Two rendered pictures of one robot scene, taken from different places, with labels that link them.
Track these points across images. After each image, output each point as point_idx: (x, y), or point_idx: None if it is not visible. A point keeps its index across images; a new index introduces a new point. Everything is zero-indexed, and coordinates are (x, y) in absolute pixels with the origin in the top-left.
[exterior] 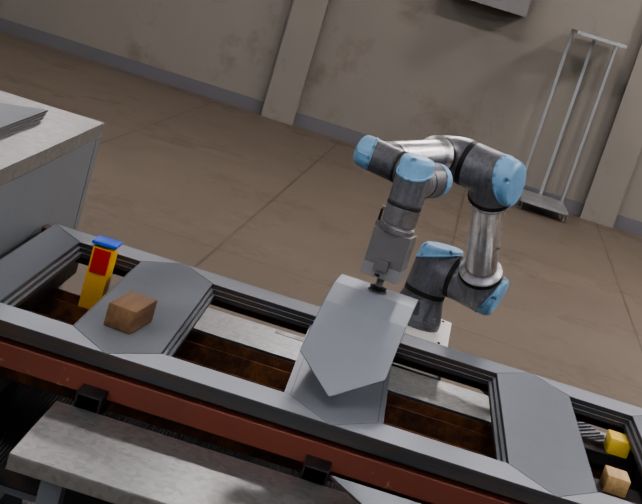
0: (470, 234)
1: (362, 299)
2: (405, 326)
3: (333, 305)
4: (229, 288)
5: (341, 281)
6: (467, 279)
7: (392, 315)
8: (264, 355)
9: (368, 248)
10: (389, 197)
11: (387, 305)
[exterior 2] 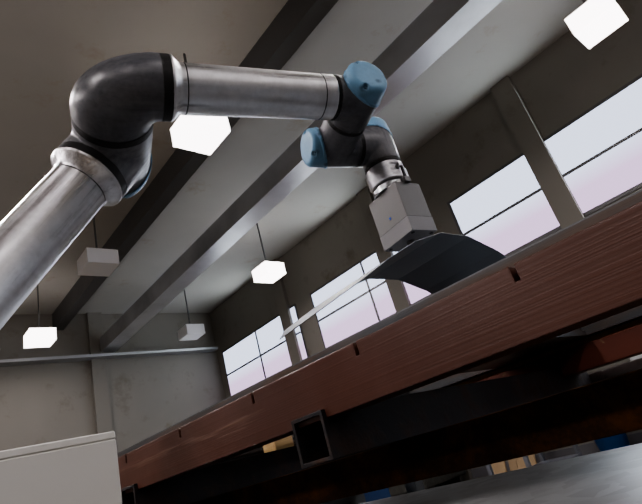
0: (54, 237)
1: (449, 260)
2: (425, 289)
3: (490, 258)
4: None
5: (457, 238)
6: None
7: (429, 279)
8: (544, 400)
9: (426, 206)
10: (399, 157)
11: (425, 270)
